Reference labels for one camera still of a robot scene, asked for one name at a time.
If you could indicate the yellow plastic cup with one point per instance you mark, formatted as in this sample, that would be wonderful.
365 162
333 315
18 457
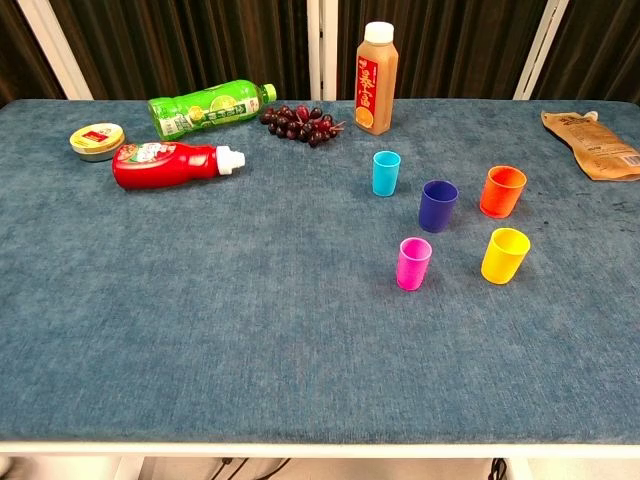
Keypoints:
502 262

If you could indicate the brown juice bottle white cap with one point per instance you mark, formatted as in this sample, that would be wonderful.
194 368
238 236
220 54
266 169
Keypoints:
376 85

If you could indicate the pink plastic cup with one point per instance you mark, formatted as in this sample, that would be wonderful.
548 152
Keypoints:
412 270

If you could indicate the round yellow tin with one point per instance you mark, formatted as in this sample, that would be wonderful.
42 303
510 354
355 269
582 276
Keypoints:
97 142

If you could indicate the bunch of purple grapes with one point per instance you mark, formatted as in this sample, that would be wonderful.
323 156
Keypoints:
295 125

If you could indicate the white table frame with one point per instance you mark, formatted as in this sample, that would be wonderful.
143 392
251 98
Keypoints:
320 450

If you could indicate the red ketchup bottle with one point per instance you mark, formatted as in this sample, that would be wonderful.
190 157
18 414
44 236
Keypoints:
160 165

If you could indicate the dark blue plastic cup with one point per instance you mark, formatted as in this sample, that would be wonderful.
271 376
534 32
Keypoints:
436 210

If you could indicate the cyan plastic cup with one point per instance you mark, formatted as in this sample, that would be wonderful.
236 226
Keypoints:
385 177

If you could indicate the green drink bottle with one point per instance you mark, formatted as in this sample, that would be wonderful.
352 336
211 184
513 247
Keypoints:
200 110

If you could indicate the large orange plastic cup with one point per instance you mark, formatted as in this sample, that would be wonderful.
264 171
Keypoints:
500 197

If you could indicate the brown spouted pouch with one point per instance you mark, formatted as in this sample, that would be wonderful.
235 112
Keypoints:
595 150

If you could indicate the blue table cloth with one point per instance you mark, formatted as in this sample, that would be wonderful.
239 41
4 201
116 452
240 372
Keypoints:
250 325

